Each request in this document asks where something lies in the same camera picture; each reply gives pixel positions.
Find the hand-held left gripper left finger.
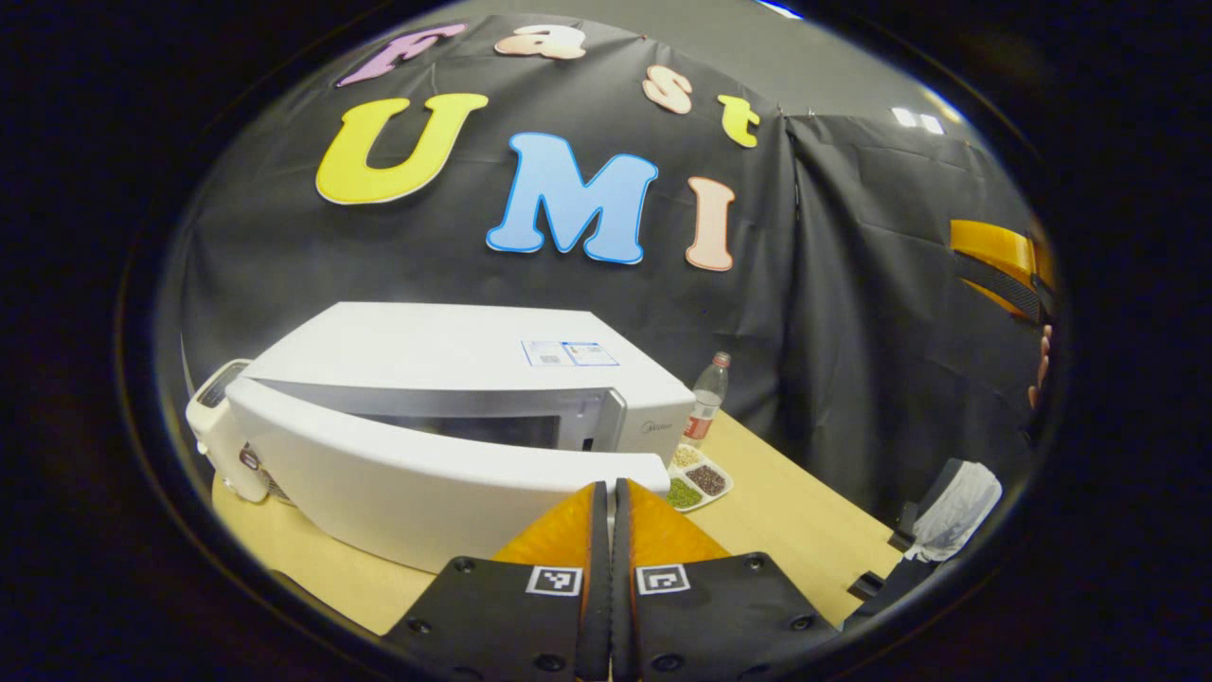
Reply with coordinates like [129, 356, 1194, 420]
[382, 480, 612, 682]

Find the black backdrop cloth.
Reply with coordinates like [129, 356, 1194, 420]
[175, 14, 1057, 531]

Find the white plastic bag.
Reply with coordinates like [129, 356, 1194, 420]
[904, 459, 1003, 563]

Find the clear plastic bottle red label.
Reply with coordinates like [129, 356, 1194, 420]
[684, 351, 732, 448]

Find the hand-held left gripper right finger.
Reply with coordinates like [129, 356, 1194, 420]
[611, 476, 842, 682]

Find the white microwave oven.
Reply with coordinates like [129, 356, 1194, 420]
[225, 301, 697, 575]

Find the small ceiling light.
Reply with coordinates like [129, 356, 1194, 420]
[890, 106, 948, 135]

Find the white divided dish with beans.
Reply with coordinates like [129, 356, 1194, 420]
[666, 443, 734, 513]

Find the white toaster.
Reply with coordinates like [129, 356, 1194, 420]
[186, 359, 271, 504]

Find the black chair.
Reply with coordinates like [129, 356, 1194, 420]
[846, 458, 957, 607]

